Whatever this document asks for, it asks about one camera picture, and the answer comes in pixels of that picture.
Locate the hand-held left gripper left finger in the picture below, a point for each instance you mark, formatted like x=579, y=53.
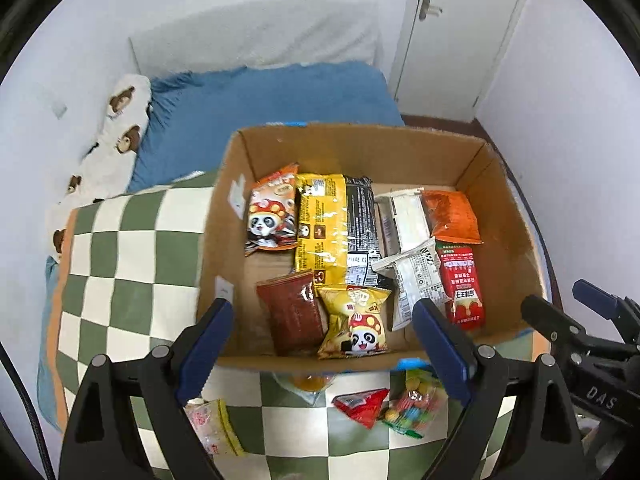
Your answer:
x=210, y=342

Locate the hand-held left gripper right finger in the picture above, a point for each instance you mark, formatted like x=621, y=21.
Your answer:
x=440, y=350

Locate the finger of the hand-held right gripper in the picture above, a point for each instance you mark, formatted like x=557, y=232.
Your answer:
x=605, y=300
x=555, y=322

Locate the long red snack packet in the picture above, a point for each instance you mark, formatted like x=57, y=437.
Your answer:
x=462, y=285

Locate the white black-print snack packet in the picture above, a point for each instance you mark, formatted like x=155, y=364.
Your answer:
x=415, y=275

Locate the brown snack packet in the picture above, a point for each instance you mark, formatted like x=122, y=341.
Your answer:
x=290, y=310

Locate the yellow panda snack packet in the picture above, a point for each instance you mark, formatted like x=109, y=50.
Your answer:
x=355, y=325

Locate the plain white snack packet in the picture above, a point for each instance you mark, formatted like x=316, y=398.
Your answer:
x=407, y=220

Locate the orange panda snack packet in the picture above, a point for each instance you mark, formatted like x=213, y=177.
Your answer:
x=267, y=220

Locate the black yellow snack packet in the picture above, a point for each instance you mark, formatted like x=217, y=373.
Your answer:
x=320, y=230

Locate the cardboard box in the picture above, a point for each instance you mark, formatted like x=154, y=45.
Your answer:
x=350, y=155

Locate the colourful candy bag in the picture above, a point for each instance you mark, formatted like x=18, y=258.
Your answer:
x=412, y=405

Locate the beige yellow-edged snack packet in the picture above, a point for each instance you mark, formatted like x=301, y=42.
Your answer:
x=215, y=425

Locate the red triangular snack packet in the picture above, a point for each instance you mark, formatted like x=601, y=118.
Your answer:
x=362, y=405

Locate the green white checkered mat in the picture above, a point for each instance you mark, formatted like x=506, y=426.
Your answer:
x=125, y=270

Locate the bear print pillow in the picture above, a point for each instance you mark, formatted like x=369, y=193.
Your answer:
x=115, y=160

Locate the blue bed sheet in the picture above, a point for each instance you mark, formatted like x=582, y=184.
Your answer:
x=250, y=100

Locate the white door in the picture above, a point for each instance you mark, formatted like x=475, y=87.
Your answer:
x=450, y=60

